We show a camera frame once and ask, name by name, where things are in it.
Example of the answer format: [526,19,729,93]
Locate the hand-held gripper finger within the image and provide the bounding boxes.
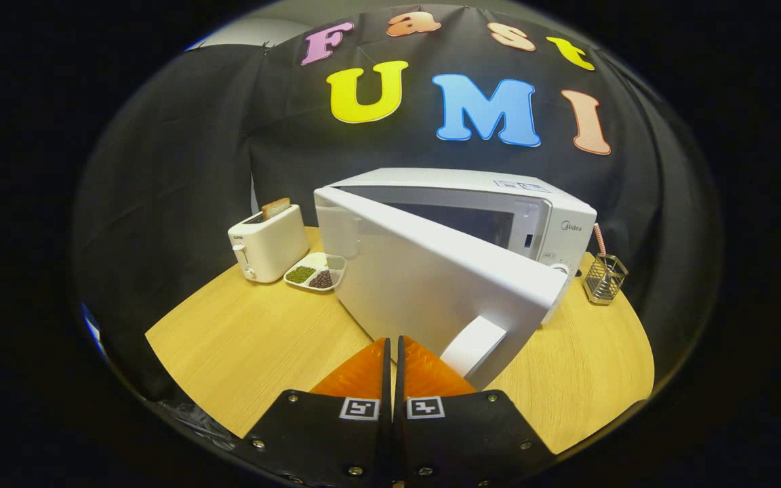
[235,337,391,488]
[394,335,557,488]

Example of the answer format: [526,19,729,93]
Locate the white microwave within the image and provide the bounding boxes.
[313,167,598,392]

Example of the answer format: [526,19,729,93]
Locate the divided white dish with beans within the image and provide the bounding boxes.
[283,252,347,292]

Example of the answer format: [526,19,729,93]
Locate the white toaster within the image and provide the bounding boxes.
[228,203,310,284]

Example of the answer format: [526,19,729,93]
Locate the wire mesh holder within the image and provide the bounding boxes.
[582,253,629,306]

